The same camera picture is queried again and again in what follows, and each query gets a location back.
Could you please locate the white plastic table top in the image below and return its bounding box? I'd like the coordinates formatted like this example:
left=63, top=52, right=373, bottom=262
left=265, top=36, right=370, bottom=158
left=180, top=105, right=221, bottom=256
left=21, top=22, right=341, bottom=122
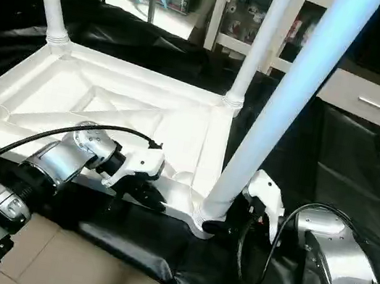
left=0, top=31, right=257, bottom=245

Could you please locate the white glass-door cabinet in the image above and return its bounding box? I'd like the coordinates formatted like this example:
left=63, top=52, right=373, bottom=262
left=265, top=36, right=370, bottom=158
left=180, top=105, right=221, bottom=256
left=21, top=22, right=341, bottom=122
left=200, top=0, right=348, bottom=87

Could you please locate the black work mat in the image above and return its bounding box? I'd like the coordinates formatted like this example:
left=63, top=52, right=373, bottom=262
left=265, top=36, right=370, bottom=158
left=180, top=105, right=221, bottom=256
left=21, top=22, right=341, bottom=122
left=0, top=0, right=380, bottom=284

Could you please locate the white drawer unit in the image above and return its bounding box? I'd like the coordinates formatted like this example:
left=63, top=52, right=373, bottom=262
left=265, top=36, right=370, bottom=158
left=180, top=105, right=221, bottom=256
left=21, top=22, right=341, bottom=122
left=312, top=66, right=380, bottom=133

